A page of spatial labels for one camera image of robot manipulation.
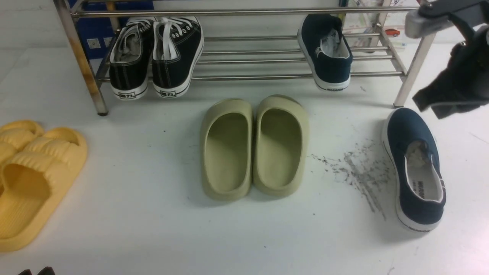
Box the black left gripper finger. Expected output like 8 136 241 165
38 267 55 275
18 269 32 275

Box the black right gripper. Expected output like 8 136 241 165
412 26 489 120

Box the navy canvas slip-on shoe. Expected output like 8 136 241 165
297 14 353 92
382 107 447 233

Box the stainless steel shoe rack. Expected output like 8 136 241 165
53 0 438 116

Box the blue box behind rack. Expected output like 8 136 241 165
76 0 154 60

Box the right yellow ribbed slide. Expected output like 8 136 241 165
0 127 88 252

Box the yellow ribbed slide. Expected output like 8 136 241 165
0 120 44 164
0 127 88 252

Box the left yellow ribbed slide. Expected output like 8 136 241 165
0 120 44 164

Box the right olive foam slide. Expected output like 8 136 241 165
253 94 310 198

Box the olive foam slide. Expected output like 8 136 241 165
199 99 254 201
253 94 310 198

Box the left olive foam slide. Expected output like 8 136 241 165
199 99 254 201

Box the left black canvas sneaker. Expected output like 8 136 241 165
109 17 157 101

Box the black canvas sneaker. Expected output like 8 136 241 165
152 17 204 99
109 17 157 101

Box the right black canvas sneaker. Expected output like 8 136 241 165
152 17 204 99

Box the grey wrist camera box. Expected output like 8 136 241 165
405 0 489 41

